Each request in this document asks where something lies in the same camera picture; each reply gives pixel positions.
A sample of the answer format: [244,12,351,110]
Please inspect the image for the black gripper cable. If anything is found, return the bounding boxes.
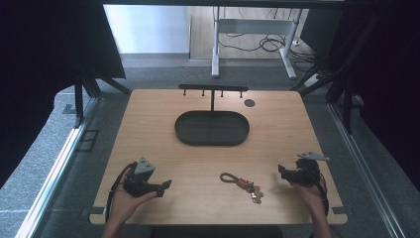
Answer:
[104,161,138,223]
[310,167,331,217]

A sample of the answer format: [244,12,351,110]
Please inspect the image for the black key holder stand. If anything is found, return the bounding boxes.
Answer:
[173,83,251,148]

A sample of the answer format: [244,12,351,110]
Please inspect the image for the white power strip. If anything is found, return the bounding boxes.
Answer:
[303,72,323,89]

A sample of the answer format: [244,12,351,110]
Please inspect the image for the black metal stand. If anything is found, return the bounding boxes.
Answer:
[72,70,133,129]
[289,19,366,135]

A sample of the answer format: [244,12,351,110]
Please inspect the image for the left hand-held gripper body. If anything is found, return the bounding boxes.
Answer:
[123,157,165,198]

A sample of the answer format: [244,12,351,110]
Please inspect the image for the person's left hand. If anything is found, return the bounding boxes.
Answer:
[108,168,158,226]

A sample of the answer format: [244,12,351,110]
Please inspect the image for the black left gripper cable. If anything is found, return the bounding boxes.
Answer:
[104,161,138,223]

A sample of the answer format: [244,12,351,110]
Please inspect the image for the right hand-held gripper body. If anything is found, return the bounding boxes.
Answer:
[282,151,331,188]

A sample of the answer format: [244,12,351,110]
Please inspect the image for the person's right hand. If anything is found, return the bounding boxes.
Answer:
[289,180,327,216]

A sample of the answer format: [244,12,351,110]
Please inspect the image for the aluminium floor rail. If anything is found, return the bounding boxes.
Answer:
[327,101,408,238]
[14,97,102,238]

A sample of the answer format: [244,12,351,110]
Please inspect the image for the keychain with green cord loop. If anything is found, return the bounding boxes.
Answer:
[219,172,265,205]

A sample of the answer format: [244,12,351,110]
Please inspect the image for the white desk frame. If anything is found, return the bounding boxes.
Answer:
[211,6,303,80]

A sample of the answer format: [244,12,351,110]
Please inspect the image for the black curtain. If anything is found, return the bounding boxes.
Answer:
[325,0,420,191]
[0,0,127,187]

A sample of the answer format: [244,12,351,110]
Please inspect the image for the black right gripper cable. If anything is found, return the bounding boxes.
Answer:
[310,167,331,217]

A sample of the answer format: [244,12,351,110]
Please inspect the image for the black floor cables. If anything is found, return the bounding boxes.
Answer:
[217,32,319,64]

